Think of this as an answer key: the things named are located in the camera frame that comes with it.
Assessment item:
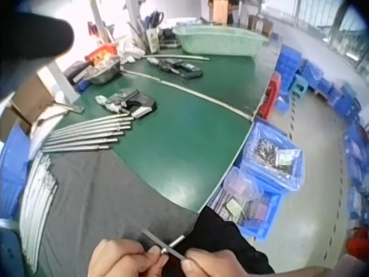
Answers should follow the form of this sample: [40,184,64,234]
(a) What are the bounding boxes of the black device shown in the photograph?
[159,28,182,49]

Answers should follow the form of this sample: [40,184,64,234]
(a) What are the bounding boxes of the black case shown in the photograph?
[62,59,91,85]

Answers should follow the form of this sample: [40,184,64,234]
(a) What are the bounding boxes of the person's left hand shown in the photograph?
[88,238,170,277]

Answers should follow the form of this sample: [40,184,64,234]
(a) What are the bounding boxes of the cardboard box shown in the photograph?
[7,70,63,129]

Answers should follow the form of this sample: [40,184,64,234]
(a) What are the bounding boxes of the red orange box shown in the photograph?
[84,43,119,66]

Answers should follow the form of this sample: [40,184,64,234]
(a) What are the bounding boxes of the grey metal file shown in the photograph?
[141,229,187,262]

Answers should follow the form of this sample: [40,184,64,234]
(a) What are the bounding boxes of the blue crate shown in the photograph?
[0,123,33,222]

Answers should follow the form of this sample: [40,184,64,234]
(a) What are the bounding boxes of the row of steel shafts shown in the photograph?
[41,113,135,154]

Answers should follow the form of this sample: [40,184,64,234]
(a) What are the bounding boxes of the person's legs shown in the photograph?
[165,206,275,277]

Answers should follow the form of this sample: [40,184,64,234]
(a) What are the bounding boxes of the blue bin with metal parts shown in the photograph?
[241,115,306,192]

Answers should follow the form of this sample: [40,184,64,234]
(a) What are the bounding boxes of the heap of blue bins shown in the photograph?
[299,57,369,231]

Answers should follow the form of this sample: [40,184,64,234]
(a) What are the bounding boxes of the small blue bin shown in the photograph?
[77,77,92,92]

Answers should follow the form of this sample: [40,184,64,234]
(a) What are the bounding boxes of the red crate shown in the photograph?
[257,71,282,119]

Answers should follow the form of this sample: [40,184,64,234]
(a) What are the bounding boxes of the tool holder with scissors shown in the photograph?
[143,10,165,54]

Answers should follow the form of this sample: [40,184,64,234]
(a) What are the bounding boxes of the long steel rod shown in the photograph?
[149,53,210,62]

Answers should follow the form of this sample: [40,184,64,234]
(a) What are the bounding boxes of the red object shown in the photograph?
[344,227,369,261]

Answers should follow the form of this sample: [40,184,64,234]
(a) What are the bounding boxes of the metal tray with parts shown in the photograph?
[85,56,122,86]

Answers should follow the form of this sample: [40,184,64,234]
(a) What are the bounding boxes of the white cloth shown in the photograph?
[116,35,145,65]

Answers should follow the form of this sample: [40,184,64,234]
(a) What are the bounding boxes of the white post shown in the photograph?
[88,0,108,44]
[125,0,145,39]

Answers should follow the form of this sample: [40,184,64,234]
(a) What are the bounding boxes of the green plastic basket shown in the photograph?
[172,24,269,58]

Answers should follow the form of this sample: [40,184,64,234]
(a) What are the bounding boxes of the blue bin with bagged parts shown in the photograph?
[206,166,283,241]

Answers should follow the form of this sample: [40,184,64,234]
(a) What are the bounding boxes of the open cardboard boxes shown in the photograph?
[247,13,274,38]

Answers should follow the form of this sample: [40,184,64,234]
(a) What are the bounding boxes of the stack of blue bins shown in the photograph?
[273,44,303,114]

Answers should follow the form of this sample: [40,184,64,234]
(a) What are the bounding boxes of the grey cloth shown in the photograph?
[36,149,204,277]

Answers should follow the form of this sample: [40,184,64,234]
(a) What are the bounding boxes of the pile of steel shafts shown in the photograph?
[18,152,61,274]

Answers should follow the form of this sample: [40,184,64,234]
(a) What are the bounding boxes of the person's right hand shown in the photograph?
[167,248,272,277]

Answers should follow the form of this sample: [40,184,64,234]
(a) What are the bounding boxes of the blue plastic stool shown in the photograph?
[290,74,308,101]

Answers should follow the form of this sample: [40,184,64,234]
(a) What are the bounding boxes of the metal bracket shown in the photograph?
[52,100,85,115]

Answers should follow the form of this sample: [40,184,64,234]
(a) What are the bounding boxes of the thin steel shaft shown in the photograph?
[160,235,189,255]

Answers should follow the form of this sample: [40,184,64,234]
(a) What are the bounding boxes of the black digital micrometer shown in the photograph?
[172,62,204,81]
[157,58,187,73]

